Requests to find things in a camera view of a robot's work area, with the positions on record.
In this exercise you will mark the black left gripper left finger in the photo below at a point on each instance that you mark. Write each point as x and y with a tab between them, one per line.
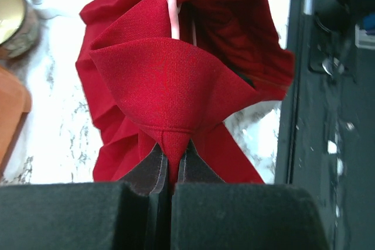
131	213

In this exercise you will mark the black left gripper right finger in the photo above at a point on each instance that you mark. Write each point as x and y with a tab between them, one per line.
208	213

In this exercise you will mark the red skirt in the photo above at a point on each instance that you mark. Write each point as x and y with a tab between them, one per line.
145	88

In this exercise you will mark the orange plastic basin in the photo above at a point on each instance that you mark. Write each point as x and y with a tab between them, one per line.
16	103

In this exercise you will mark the brown ceramic bowl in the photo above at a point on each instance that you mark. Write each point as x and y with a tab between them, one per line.
19	28

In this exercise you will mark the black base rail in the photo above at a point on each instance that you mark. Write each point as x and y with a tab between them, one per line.
326	131

